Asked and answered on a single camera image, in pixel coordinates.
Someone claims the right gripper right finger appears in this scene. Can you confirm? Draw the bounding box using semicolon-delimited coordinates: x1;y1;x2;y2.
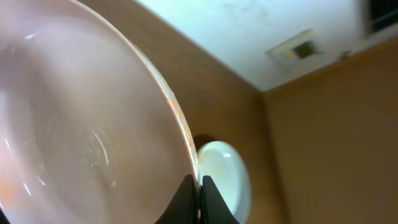
200;175;239;224

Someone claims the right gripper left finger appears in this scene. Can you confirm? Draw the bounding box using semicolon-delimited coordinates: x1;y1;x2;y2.
155;174;197;224

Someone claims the white plate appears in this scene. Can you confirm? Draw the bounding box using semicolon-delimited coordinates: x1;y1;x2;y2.
1;0;198;223
197;141;252;224

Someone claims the white plate top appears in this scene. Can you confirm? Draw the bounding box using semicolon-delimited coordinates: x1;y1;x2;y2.
1;0;198;223

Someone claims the ceiling vent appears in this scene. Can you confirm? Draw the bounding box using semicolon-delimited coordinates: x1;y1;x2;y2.
267;29;323;66

